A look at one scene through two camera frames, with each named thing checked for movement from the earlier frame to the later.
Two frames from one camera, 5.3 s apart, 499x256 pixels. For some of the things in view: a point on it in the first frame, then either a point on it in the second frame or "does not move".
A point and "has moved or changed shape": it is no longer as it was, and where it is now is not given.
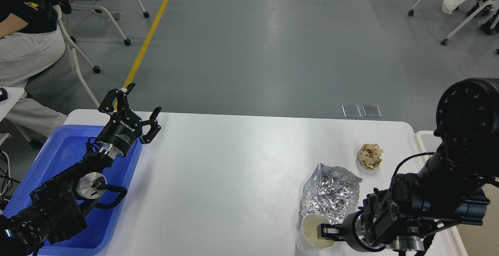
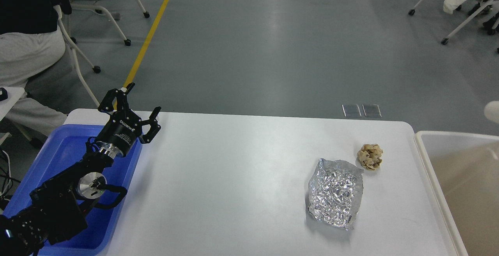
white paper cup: (307, 242) has moved or changed shape
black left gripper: (124, 128) does not move
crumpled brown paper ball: (369, 156) does not move
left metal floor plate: (351, 110) does not move
